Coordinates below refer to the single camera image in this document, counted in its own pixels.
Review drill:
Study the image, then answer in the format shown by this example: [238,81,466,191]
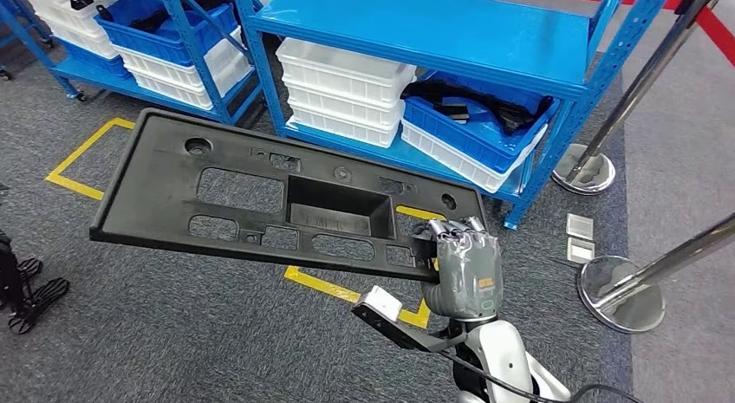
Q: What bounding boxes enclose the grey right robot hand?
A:
[421,216,505,322]

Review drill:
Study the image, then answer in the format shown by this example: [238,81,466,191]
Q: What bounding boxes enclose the black plastic panel with cutouts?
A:
[88,107,489,283]

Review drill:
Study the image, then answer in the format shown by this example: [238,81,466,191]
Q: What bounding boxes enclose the black part with label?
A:
[433,95,472,126]

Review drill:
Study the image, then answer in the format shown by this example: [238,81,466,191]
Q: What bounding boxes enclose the blue metal shelf rack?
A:
[0,0,265,129]
[229,0,676,232]

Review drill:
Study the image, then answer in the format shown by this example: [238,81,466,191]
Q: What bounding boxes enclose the silver floor socket plate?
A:
[566,237,596,265]
[565,212,595,241]

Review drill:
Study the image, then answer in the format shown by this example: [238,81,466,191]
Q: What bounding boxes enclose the yellow tape square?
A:
[44,117,446,331]

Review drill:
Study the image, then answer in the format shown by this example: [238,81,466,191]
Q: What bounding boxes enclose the blue plastic crate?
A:
[94,0,239,68]
[57,38,132,80]
[401,69,561,175]

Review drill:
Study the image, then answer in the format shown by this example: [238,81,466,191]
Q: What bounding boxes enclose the chrome barrier stanchion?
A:
[550,0,722,196]
[576,213,735,335]

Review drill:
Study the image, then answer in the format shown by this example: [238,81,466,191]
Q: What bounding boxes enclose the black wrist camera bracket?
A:
[351,302,466,354]

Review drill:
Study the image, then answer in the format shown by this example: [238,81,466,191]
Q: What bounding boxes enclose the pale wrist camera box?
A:
[362,285,403,324]

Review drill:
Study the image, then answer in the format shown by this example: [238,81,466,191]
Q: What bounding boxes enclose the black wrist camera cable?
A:
[436,348,644,403]

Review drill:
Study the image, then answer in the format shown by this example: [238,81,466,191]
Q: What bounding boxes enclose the black strap part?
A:
[400,78,554,138]
[128,0,231,34]

